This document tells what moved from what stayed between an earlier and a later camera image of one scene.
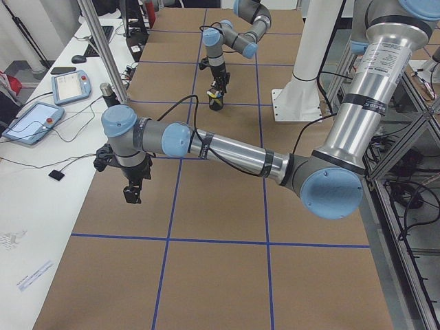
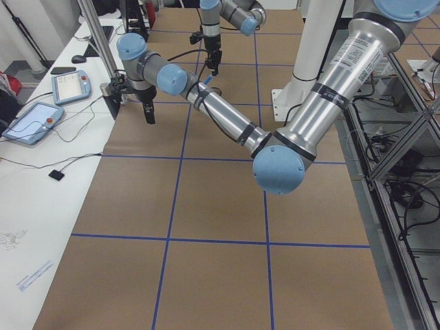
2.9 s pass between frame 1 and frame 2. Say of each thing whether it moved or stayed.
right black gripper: moved
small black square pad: stayed
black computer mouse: stayed
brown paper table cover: stayed
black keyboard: stayed
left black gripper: moved
